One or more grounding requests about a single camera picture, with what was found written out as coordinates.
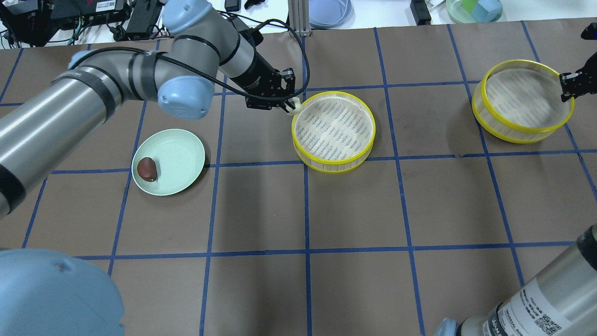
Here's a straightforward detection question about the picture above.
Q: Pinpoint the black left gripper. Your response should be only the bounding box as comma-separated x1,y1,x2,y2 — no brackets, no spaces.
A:
245,68,296,113

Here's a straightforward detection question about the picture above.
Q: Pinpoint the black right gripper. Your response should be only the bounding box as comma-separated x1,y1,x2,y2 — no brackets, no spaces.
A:
559,53,597,102

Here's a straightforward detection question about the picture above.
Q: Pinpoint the white steamed bun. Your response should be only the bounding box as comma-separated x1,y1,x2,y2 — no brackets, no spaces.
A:
285,97,303,116

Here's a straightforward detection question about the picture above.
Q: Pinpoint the yellow bamboo steamer tray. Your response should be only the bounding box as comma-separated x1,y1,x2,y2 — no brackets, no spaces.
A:
471,59,575,144

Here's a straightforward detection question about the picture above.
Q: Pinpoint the dark red bun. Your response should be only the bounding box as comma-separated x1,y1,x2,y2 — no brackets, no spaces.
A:
136,157,158,182

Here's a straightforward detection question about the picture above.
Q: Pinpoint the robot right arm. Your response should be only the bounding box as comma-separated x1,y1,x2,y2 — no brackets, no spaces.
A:
435,55,597,336

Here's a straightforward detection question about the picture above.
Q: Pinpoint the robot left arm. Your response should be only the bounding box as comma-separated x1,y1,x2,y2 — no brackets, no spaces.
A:
0,0,301,336

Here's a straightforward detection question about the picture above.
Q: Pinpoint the yellow bamboo steamer base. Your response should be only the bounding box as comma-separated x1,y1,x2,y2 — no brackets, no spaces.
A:
291,91,377,174

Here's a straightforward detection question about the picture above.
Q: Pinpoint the light green plate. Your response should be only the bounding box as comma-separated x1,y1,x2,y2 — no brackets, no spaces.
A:
131,128,206,196

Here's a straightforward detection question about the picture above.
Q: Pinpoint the aluminium frame post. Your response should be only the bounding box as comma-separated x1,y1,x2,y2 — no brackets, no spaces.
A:
287,0,311,37

